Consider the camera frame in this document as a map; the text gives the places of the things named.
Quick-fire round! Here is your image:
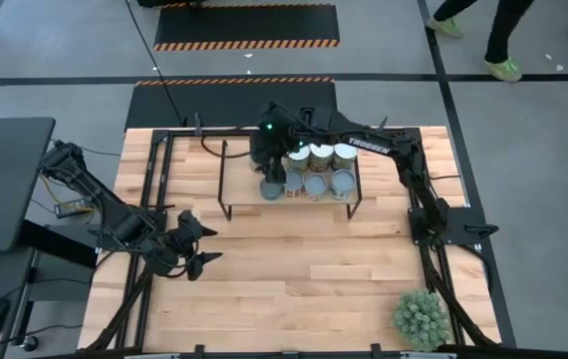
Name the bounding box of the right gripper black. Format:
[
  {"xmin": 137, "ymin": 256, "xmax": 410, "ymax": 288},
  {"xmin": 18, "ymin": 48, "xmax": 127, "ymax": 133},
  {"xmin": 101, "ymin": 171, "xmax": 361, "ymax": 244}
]
[{"xmin": 248, "ymin": 119, "xmax": 290, "ymax": 184}]

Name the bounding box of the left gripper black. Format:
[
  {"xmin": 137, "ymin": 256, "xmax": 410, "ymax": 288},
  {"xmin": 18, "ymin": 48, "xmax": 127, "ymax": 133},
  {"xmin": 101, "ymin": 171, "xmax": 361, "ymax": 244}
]
[{"xmin": 162, "ymin": 208, "xmax": 224, "ymax": 282}]

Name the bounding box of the teal rimmed can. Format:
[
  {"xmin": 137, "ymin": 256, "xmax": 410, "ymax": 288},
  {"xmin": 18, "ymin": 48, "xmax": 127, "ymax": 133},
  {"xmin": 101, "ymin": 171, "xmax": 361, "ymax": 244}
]
[{"xmin": 259, "ymin": 179, "xmax": 284, "ymax": 201}]

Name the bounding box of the red tomato can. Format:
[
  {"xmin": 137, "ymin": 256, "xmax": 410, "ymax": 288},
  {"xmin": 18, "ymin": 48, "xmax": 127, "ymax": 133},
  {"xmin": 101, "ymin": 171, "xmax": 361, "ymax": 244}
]
[{"xmin": 282, "ymin": 169, "xmax": 305, "ymax": 199}]

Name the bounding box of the Carrots label can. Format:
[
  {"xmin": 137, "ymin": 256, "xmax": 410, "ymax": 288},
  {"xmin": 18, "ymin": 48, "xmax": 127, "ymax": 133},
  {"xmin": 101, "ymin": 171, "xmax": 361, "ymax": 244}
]
[{"xmin": 286, "ymin": 145, "xmax": 311, "ymax": 174}]

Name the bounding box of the Green Peas label can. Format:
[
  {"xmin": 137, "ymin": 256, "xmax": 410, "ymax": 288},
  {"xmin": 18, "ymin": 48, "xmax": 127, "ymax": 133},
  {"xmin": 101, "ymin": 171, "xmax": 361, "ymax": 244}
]
[{"xmin": 303, "ymin": 173, "xmax": 328, "ymax": 201}]

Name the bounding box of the Peaches label can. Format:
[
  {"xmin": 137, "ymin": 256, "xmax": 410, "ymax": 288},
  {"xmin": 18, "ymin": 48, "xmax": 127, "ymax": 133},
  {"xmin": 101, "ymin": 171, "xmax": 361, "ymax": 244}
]
[{"xmin": 308, "ymin": 143, "xmax": 335, "ymax": 174}]

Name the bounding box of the mixed vegetables can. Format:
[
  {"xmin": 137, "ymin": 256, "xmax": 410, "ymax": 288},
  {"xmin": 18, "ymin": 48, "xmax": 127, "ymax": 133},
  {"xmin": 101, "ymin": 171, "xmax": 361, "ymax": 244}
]
[{"xmin": 329, "ymin": 168, "xmax": 357, "ymax": 201}]

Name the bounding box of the blue sweet peas can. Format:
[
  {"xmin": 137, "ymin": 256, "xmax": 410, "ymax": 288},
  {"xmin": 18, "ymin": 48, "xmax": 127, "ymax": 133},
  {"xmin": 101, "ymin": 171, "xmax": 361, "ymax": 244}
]
[{"xmin": 332, "ymin": 142, "xmax": 359, "ymax": 171}]

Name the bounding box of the wooden shelf with black legs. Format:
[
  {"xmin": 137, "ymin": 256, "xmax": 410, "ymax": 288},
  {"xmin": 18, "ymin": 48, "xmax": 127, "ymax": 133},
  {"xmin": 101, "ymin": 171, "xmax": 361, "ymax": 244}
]
[{"xmin": 216, "ymin": 138, "xmax": 364, "ymax": 221}]

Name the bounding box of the black hazard-striped floor mat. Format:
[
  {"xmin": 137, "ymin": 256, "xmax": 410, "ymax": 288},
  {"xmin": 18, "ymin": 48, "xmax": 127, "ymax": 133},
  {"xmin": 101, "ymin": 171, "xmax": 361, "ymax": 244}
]
[
  {"xmin": 152, "ymin": 2, "xmax": 341, "ymax": 52},
  {"xmin": 124, "ymin": 77, "xmax": 340, "ymax": 132}
]

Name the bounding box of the black power brick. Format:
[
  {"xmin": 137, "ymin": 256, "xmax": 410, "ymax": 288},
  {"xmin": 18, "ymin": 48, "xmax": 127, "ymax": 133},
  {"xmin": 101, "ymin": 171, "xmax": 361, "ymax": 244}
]
[{"xmin": 54, "ymin": 197, "xmax": 89, "ymax": 219}]

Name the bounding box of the black desk foot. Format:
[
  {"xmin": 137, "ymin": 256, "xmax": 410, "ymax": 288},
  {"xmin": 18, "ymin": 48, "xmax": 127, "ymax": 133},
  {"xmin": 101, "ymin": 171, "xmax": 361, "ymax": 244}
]
[{"xmin": 19, "ymin": 220, "xmax": 99, "ymax": 270}]

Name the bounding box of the small green artificial plant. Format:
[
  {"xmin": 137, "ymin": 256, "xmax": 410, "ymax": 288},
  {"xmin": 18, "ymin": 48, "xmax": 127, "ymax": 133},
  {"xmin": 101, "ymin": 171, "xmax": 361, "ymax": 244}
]
[{"xmin": 392, "ymin": 288, "xmax": 452, "ymax": 353}]

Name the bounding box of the grey desk top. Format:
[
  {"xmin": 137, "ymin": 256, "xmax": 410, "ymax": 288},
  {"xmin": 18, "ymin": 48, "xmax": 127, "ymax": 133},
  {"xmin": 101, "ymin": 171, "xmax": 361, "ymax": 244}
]
[{"xmin": 0, "ymin": 117, "xmax": 57, "ymax": 255}]

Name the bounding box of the person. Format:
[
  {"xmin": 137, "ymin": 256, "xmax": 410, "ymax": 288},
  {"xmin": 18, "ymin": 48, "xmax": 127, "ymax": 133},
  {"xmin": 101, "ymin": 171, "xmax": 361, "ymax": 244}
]
[{"xmin": 426, "ymin": 0, "xmax": 537, "ymax": 84}]

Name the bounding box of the dark gripper cable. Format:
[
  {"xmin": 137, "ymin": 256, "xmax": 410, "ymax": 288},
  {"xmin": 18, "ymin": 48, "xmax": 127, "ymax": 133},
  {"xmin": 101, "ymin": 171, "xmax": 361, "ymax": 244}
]
[{"xmin": 199, "ymin": 133, "xmax": 254, "ymax": 160}]

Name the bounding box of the thin black floor cable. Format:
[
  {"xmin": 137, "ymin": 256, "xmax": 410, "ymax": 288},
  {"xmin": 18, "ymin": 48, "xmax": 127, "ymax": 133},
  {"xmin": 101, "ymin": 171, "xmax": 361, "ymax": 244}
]
[{"xmin": 77, "ymin": 144, "xmax": 122, "ymax": 159}]

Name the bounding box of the long black floor cable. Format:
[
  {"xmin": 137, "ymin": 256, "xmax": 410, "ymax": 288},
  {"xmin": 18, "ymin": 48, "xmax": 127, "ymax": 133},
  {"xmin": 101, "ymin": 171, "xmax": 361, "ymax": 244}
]
[{"xmin": 124, "ymin": 0, "xmax": 188, "ymax": 127}]

